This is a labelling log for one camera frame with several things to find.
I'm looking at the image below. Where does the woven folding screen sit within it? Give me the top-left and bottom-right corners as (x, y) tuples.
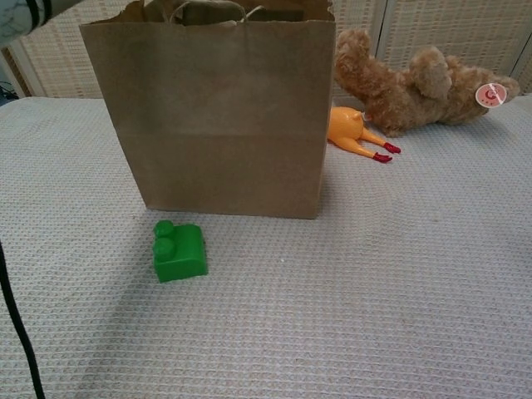
(0, 0), (532, 101)

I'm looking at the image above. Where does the brown paper bag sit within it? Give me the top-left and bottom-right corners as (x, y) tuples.
(78, 0), (337, 220)

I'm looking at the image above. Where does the brown teddy bear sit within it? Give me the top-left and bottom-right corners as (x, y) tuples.
(333, 27), (522, 138)

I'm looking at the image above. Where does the green plastic toy brick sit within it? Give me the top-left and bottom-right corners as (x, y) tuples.
(152, 219), (209, 284)

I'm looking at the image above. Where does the orange rubber chicken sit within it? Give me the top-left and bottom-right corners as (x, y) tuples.
(326, 106), (403, 165)

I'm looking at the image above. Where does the white woven tablecloth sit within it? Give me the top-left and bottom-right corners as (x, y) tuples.
(0, 96), (532, 399)

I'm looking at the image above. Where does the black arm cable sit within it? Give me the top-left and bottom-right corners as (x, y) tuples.
(0, 239), (46, 399)

